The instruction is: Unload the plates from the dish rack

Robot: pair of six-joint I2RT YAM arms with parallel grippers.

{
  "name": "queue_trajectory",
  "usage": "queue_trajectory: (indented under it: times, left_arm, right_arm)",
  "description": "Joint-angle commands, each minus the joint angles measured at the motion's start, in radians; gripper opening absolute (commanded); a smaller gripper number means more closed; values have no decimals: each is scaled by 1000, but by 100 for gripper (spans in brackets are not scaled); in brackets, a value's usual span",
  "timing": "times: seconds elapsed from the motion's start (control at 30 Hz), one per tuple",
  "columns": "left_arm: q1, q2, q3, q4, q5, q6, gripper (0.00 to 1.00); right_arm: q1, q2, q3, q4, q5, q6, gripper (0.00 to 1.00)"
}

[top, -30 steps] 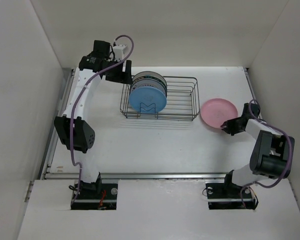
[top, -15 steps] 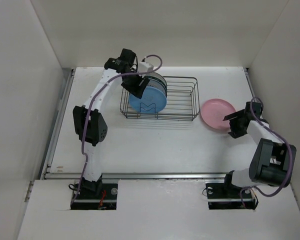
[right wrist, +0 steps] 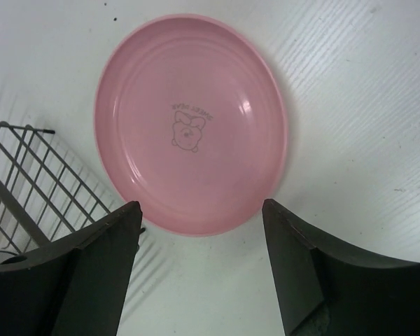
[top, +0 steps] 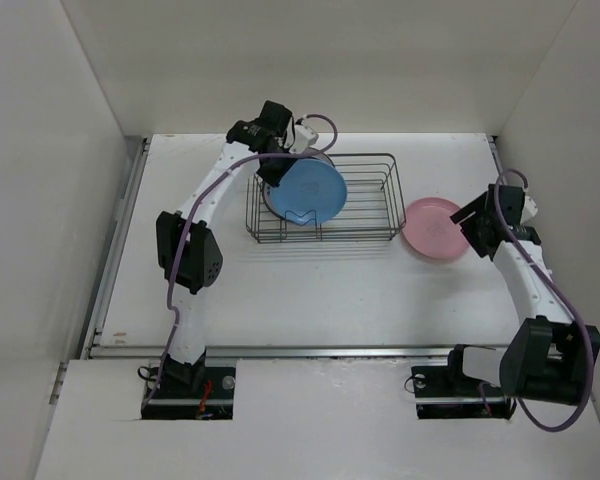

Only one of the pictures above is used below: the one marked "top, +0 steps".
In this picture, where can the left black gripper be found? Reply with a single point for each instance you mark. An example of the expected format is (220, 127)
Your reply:
(274, 178)

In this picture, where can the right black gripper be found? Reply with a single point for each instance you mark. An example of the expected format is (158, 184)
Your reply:
(467, 226)

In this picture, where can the green rimmed lettered plate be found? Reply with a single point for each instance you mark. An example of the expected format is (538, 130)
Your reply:
(325, 158)

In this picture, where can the blue plastic plate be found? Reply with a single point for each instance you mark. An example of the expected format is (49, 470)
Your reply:
(310, 190)

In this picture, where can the pink plastic plate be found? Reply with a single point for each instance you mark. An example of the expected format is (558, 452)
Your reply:
(430, 231)

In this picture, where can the metal wire dish rack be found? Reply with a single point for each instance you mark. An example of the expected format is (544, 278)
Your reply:
(337, 197)

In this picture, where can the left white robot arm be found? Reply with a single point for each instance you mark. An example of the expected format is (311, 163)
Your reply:
(187, 249)

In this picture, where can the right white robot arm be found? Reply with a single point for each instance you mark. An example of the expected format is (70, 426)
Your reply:
(550, 358)

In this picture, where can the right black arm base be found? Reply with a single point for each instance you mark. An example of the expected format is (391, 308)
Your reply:
(439, 396)

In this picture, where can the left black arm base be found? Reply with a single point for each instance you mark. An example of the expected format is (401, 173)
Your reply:
(189, 392)

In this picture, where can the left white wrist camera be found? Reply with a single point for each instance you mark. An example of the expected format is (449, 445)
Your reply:
(300, 136)

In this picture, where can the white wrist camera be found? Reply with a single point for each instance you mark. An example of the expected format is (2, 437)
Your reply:
(529, 211)
(300, 136)

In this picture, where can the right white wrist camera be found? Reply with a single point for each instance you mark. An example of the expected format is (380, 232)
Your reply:
(529, 211)

